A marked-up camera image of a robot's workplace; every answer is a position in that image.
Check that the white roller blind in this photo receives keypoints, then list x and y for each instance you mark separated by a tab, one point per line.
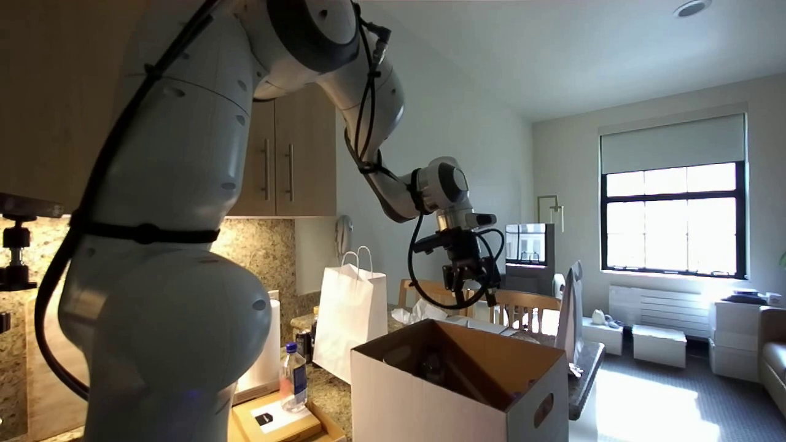
671	142

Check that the grey dining table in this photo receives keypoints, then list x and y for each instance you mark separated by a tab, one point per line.
586	378

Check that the wide white floor box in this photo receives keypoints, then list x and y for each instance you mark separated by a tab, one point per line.
660	345

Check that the white radiator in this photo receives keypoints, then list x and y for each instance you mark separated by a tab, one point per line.
665	304

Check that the flat screen television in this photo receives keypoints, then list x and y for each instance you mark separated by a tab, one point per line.
527	243

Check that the black framed window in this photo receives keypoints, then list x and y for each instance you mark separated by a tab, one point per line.
671	235

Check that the white cardboard storage box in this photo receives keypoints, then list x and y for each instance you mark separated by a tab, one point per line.
425	407

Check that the white paper roll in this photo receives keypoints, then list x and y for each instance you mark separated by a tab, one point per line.
263	352

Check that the white drawer cabinet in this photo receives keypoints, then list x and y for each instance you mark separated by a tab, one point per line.
739	345

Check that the dark jar cork lid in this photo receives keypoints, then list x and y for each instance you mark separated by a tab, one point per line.
304	335

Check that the wooden wall cabinet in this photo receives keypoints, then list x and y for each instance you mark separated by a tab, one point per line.
304	156

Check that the small white floor box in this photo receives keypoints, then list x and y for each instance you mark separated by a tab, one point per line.
606	335

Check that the white printed paper sheet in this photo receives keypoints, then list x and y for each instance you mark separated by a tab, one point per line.
285	413

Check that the white plastic bag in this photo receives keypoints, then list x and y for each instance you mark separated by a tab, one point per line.
425	313

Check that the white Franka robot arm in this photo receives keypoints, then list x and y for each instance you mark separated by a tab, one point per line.
164	327

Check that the clear bottle blue cap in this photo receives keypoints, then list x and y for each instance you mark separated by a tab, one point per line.
295	377

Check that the flat tan cardboard tray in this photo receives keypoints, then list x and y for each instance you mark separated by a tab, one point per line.
247	427

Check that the black camera tripod mount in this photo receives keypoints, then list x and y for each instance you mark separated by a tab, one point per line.
15	242

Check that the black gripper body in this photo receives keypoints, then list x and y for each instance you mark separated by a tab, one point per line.
468	253

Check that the white printed shopping bag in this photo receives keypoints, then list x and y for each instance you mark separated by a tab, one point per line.
570	315

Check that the white wall intercom phone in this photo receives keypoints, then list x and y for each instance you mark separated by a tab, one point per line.
342	233

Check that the grey sofa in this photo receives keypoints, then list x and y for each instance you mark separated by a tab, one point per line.
778	358

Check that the round ceiling smoke detector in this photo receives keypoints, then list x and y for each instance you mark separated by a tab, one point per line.
691	7

